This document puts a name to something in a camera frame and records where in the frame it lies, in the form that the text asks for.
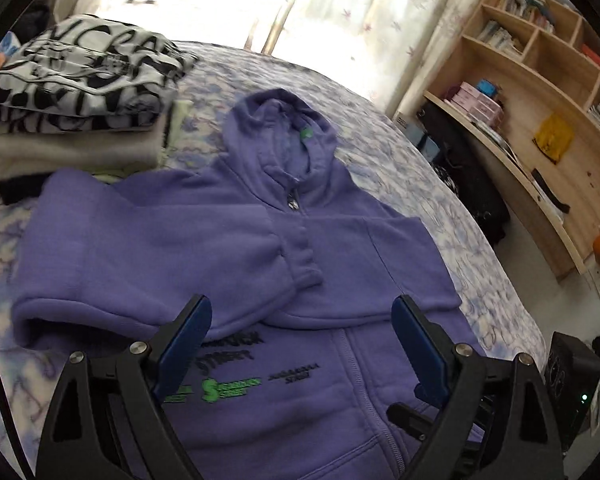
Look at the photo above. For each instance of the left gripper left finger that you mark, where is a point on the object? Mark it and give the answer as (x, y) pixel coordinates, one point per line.
(106, 413)

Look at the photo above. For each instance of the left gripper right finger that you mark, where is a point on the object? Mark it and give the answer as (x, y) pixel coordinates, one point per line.
(494, 416)

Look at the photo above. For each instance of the purple zip hoodie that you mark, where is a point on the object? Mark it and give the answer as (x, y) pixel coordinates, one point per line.
(301, 268)

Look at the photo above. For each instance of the blue floral bed blanket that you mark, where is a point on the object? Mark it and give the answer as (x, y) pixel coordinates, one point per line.
(381, 162)

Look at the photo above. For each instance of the black box on floor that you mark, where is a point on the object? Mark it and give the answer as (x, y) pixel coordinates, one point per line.
(572, 374)

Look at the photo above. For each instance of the black garment under stack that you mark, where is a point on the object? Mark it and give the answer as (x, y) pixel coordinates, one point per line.
(16, 189)

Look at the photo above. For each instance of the black bag beside bed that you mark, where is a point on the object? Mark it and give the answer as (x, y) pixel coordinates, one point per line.
(446, 147)

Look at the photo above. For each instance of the cream folded garment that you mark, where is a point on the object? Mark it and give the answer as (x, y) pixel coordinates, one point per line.
(114, 153)

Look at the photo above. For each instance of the yellow cloth on shelf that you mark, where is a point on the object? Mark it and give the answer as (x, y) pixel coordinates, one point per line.
(554, 138)

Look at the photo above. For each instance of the pink storage boxes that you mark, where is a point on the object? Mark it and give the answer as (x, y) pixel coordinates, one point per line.
(477, 105)

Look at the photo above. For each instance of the wooden bookshelf desk unit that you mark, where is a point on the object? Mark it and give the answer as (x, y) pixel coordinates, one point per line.
(551, 181)

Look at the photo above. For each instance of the black white patterned folded garment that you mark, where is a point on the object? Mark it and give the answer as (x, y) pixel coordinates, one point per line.
(90, 74)

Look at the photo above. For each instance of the white sheer curtain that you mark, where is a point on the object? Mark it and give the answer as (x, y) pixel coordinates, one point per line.
(387, 51)

